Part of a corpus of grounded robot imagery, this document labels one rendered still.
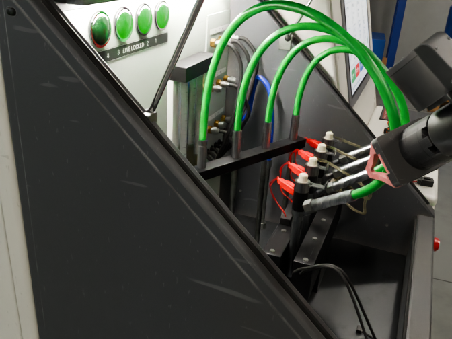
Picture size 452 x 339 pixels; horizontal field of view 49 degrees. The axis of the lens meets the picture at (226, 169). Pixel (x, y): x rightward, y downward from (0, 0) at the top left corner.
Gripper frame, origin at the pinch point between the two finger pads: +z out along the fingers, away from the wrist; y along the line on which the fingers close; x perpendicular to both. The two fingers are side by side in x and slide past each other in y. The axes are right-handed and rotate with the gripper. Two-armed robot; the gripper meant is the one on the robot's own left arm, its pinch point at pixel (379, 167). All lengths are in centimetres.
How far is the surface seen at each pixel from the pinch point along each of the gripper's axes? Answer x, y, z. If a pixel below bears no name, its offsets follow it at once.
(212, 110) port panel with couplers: -29, 1, 46
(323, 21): -21.2, 0.7, -5.0
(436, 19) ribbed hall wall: -155, -487, 419
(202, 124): -21.4, 12.3, 24.8
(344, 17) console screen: -39, -39, 38
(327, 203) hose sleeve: 1.4, 5.3, 8.5
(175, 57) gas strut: -19.8, 24.8, -11.1
